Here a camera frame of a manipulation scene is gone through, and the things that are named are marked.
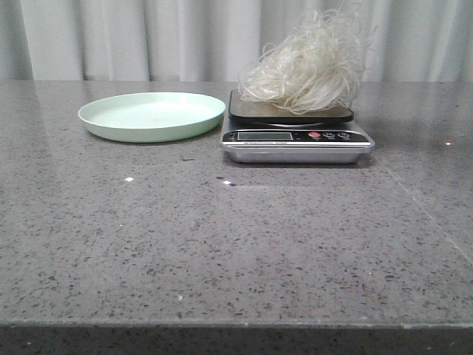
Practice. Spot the light green round plate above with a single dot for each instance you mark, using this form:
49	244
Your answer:
152	117

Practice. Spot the white vermicelli noodle bundle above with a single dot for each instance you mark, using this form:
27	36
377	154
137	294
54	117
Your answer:
318	65

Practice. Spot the white pleated curtain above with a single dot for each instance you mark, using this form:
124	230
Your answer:
214	40

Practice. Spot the black silver kitchen scale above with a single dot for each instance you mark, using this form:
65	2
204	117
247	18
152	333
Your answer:
255	132

